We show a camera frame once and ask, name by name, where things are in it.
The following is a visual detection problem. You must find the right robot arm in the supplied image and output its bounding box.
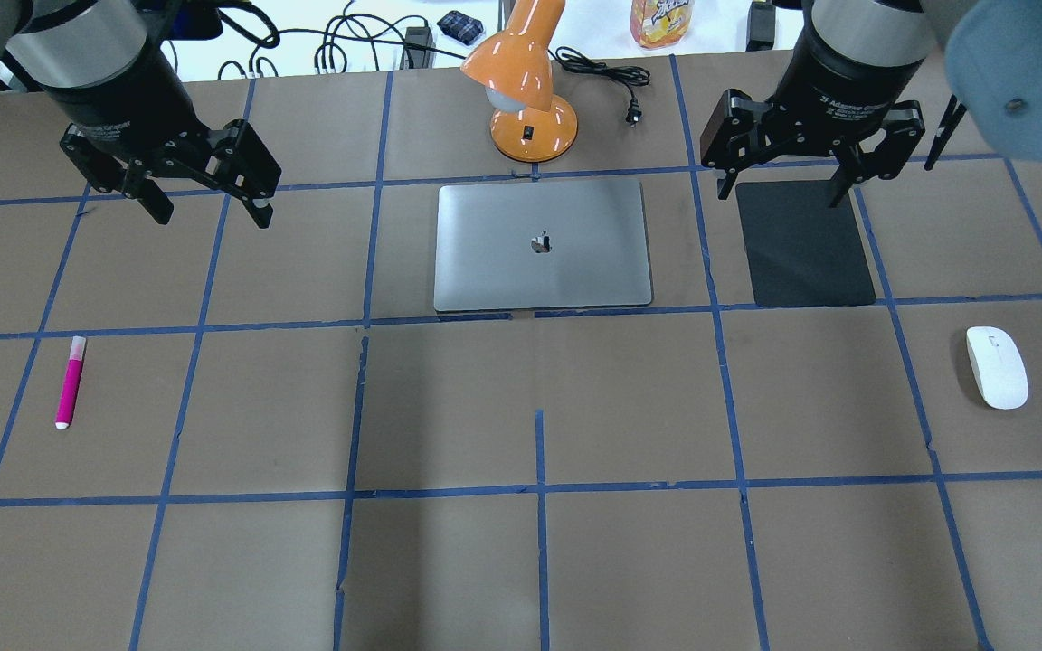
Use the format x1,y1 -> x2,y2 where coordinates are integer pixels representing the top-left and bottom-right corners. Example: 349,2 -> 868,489
700,1 -> 1042,203

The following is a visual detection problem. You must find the dark blue small pouch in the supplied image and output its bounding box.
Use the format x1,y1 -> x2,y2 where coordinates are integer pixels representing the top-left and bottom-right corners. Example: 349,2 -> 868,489
437,11 -> 485,46

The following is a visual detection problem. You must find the pink marker pen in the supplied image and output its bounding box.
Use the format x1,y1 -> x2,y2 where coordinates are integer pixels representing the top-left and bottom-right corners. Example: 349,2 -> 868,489
54,336 -> 86,431

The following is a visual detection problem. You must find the white computer mouse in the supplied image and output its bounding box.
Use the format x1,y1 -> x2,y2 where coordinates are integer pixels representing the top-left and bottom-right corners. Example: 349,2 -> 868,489
966,325 -> 1029,410

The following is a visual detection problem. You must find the yellow drink bottle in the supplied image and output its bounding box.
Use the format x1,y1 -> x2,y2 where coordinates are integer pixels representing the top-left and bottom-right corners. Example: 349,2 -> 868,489
630,0 -> 694,50

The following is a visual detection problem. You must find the silver closed laptop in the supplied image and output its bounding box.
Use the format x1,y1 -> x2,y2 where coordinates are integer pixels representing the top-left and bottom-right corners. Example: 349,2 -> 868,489
433,177 -> 653,312

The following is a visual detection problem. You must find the black mousepad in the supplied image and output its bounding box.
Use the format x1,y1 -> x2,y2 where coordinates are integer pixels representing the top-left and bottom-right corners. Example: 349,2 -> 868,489
735,180 -> 876,308

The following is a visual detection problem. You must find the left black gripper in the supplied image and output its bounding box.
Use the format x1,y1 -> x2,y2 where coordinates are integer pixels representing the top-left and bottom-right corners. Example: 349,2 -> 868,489
5,1 -> 282,228

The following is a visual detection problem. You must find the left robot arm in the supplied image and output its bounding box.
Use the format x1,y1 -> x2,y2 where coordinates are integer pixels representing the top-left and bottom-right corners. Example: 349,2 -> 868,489
0,1 -> 281,228

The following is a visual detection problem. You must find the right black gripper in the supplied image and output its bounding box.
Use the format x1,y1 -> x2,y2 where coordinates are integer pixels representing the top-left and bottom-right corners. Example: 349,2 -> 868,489
700,1 -> 934,209

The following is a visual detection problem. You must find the black power adapter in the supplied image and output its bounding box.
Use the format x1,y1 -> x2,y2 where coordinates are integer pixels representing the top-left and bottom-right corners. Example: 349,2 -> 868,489
400,24 -> 435,70

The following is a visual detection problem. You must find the black lamp power cord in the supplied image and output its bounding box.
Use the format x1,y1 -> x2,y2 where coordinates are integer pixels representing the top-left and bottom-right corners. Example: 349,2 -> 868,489
551,46 -> 651,127

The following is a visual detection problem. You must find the orange desk lamp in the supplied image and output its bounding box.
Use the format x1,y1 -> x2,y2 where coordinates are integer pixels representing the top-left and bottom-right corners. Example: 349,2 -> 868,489
460,1 -> 579,164

